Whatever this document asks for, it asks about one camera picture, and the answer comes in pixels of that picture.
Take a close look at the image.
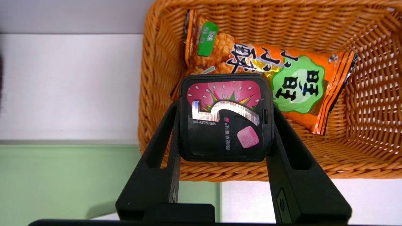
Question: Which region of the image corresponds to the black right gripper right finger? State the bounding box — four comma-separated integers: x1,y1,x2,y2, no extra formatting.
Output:
265,104,352,224

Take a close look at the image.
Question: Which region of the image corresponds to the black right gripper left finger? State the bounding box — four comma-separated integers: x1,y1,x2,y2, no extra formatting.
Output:
116,100,181,220

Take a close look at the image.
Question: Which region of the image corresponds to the orange snack bag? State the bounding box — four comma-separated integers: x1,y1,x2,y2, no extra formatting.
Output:
171,9,358,135

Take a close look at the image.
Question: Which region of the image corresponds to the orange wicker basket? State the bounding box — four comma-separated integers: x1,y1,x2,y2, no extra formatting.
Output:
138,0,402,183

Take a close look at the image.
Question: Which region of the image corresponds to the green plastic tray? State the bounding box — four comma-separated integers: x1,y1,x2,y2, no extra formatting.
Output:
0,144,222,226

